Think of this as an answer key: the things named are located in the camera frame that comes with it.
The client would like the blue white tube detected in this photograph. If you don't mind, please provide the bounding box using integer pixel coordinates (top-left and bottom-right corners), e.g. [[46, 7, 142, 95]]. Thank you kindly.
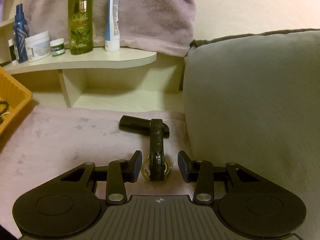
[[105, 0, 120, 52]]

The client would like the grey cushion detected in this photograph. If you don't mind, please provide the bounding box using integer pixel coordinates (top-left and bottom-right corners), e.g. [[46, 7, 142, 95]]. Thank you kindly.
[[183, 29, 319, 239]]

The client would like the cream corner shelf unit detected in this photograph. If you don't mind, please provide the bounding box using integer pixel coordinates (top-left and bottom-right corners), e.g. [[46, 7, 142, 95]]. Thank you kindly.
[[0, 0, 186, 108]]

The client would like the green olive spray bottle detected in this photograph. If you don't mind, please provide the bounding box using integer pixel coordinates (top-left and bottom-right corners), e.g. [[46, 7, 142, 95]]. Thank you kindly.
[[68, 0, 93, 55]]

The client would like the black strap wristwatch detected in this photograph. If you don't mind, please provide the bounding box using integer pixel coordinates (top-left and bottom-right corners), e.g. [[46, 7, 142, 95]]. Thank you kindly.
[[141, 119, 171, 181]]

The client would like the brown beaded necklace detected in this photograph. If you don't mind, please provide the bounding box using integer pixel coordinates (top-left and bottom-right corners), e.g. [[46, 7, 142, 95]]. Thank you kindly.
[[0, 100, 11, 124]]

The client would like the blue spray bottle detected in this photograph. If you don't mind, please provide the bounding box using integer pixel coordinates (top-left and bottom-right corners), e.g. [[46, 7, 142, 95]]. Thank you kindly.
[[12, 3, 29, 63]]

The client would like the small green white jar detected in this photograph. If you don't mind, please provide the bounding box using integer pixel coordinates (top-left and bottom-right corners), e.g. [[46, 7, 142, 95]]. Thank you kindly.
[[50, 38, 65, 57]]

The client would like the yellow plastic tray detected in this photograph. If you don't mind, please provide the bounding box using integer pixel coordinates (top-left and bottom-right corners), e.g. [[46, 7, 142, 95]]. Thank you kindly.
[[0, 67, 33, 134]]

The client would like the white cream jar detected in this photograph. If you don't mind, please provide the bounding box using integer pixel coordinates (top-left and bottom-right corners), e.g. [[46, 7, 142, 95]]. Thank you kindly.
[[25, 31, 51, 62]]

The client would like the pink hanging towel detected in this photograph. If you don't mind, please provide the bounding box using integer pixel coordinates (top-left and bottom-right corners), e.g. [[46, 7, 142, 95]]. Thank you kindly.
[[22, 0, 196, 57]]

